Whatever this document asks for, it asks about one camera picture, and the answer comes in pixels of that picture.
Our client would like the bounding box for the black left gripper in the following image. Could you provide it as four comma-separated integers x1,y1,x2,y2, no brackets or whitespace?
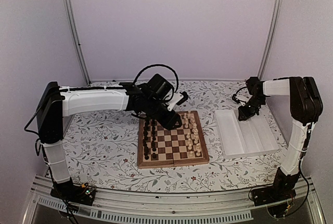
145,97,183,131

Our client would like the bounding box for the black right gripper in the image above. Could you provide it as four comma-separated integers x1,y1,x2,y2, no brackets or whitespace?
238,96,265,121

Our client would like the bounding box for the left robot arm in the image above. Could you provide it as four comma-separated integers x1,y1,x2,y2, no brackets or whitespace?
27,65,188,206

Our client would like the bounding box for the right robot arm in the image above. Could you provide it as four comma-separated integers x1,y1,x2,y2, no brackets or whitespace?
238,77,323,219

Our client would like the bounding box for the wooden chess board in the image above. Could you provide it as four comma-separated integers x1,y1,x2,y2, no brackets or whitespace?
137,110,210,169

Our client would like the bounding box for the row of dark chess pieces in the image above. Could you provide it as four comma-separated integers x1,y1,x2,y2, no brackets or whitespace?
143,118,158,161

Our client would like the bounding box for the white three-compartment plastic tray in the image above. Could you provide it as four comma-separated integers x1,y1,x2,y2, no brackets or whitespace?
214,109,279,159

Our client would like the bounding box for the floral patterned table mat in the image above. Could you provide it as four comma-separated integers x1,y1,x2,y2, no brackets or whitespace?
63,81,287,193

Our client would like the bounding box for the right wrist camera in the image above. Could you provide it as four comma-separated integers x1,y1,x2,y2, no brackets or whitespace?
232,93,246,104

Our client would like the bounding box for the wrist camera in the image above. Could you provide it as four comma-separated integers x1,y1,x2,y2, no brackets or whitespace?
232,93,246,104
167,91,188,111

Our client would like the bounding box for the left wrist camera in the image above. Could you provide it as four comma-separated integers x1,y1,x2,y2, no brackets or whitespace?
167,91,188,111

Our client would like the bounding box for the front aluminium rail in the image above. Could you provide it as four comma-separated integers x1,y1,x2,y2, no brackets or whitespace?
22,176,326,223

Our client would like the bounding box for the right aluminium frame post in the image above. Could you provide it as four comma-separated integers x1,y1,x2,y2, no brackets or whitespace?
257,0,283,80

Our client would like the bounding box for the aluminium frame post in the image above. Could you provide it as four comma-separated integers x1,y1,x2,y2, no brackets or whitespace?
63,0,91,85
257,0,283,80

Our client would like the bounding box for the left aluminium frame post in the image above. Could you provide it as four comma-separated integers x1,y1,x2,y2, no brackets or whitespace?
63,0,91,85

